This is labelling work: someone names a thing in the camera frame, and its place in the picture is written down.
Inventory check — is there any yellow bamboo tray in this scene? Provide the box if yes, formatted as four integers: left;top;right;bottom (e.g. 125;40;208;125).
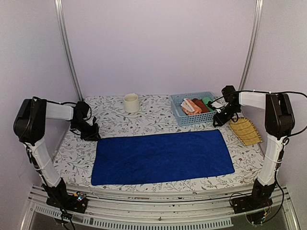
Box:
229;117;262;146

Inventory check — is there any blue towel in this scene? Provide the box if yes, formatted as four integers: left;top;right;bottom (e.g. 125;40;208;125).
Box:
91;129;235;186

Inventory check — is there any green rolled towel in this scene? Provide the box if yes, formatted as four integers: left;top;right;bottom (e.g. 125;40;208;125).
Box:
202;97;215;112

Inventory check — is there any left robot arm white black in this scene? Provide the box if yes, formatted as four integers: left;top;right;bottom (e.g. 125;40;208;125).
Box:
13;97;101;208

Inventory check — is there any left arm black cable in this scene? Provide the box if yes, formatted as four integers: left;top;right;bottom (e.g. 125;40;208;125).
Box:
32;95;96;135

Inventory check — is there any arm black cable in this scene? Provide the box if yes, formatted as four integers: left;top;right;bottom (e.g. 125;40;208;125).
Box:
32;95;96;135
208;90;307;147

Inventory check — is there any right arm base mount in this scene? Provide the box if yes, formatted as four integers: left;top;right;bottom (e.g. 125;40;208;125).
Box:
229;191;272;214

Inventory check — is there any aluminium frame post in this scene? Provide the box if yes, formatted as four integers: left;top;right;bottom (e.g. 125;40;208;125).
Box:
54;0;84;101
239;0;263;90

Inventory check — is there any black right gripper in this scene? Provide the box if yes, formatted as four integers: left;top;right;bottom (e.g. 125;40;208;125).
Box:
214;103;242;126

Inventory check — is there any orange bunny pattern towel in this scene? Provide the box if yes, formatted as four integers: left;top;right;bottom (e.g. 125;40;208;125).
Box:
180;98;202;115

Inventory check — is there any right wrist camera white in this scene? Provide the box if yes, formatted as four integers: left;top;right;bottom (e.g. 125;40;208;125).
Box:
208;101;224;113

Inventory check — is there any cream ceramic cup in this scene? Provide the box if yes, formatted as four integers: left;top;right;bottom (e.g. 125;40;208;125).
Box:
123;93;140;113

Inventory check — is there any left aluminium frame post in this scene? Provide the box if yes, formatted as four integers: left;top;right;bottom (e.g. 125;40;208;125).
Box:
54;0;84;101

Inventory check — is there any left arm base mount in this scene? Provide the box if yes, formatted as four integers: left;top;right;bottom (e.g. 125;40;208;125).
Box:
46;192;88;214

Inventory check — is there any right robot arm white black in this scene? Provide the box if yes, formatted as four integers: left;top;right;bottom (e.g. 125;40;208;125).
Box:
213;85;295;188

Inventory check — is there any light blue plastic basket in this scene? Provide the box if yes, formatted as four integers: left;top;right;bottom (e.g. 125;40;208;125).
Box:
169;92;216;126

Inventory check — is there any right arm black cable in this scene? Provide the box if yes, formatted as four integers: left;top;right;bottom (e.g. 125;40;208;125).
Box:
208;90;307;147

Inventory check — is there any right aluminium frame post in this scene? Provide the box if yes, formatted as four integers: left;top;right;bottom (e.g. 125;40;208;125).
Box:
239;0;263;90

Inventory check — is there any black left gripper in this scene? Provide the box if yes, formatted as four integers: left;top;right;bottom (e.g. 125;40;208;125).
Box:
71;119;102;141

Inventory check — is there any front aluminium rail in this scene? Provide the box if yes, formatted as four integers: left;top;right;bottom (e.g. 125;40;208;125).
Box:
21;184;300;230

